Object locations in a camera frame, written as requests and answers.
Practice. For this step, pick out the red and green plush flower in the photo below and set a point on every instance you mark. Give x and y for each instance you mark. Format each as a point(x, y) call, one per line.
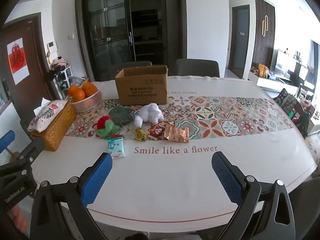
point(103, 124)

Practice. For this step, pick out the red snack packet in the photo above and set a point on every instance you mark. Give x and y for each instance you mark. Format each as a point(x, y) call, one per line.
point(157, 130)

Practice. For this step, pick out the shiny copper snack packet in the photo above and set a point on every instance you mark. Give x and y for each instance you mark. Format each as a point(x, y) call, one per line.
point(177, 133)

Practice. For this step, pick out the dark slatted wall panel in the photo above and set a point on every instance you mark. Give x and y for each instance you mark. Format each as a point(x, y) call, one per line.
point(257, 42)

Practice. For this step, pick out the yellow paper bag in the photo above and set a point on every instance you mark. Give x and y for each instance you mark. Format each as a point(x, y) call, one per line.
point(262, 70)

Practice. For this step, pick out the gold wall ornament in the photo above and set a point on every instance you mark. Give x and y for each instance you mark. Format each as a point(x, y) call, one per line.
point(265, 26)

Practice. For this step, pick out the white and blue tissue pack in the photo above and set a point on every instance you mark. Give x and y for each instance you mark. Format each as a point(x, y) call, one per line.
point(115, 148)

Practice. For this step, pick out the patterned white tablecloth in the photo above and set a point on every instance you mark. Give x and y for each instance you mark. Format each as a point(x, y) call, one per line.
point(175, 180)

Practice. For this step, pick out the white shoe rack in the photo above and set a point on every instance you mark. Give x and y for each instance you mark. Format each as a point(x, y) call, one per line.
point(61, 78)

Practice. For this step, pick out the dark interior door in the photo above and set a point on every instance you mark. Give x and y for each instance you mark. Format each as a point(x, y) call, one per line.
point(240, 42)

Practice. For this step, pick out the dark green cloth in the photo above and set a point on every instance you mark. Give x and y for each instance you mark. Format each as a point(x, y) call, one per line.
point(121, 115)

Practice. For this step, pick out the white plush toy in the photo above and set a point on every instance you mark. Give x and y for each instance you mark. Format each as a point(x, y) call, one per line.
point(150, 113)

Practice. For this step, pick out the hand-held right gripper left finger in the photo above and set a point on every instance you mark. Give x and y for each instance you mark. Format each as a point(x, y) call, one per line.
point(96, 177)

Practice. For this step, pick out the brown cardboard box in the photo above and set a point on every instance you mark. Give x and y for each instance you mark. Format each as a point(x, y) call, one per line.
point(140, 90)

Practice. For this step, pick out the brown entrance door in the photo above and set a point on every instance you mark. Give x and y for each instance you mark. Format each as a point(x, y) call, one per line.
point(32, 62)

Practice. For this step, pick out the floral tissue packet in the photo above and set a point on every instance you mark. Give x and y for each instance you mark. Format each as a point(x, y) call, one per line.
point(47, 113)

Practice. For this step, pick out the black door lock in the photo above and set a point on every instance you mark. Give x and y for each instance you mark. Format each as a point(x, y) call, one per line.
point(6, 88)

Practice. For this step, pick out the white wall intercom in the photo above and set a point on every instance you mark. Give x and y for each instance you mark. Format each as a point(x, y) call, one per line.
point(52, 47)

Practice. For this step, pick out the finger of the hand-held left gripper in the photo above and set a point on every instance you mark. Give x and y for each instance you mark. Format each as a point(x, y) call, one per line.
point(31, 150)
point(6, 141)

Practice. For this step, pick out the wicker tissue box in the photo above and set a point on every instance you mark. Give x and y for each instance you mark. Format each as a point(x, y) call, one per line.
point(57, 132)

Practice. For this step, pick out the red and white door poster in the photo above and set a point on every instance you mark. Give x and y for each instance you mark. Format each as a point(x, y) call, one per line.
point(18, 61)

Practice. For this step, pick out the grey dining chair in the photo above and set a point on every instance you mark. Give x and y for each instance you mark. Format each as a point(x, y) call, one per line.
point(197, 67)
point(130, 67)

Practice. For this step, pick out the dark glass sliding door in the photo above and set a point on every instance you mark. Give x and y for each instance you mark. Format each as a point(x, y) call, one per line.
point(130, 25)

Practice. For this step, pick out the white tv cabinet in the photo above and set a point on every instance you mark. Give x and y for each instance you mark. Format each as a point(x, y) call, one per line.
point(270, 82)

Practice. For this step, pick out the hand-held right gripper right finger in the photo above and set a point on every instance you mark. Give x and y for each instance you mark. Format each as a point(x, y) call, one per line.
point(226, 177)

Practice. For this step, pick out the person's left hand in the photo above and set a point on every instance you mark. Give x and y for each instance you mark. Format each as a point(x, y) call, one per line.
point(18, 216)

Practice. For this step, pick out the flat screen television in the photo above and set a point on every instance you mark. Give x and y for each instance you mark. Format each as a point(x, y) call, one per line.
point(287, 63)

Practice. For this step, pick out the pink woven fruit basket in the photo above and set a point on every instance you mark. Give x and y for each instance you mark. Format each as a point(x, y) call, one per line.
point(87, 103)

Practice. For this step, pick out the chair with patterned cushion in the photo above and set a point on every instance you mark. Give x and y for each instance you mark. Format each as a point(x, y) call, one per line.
point(291, 107)

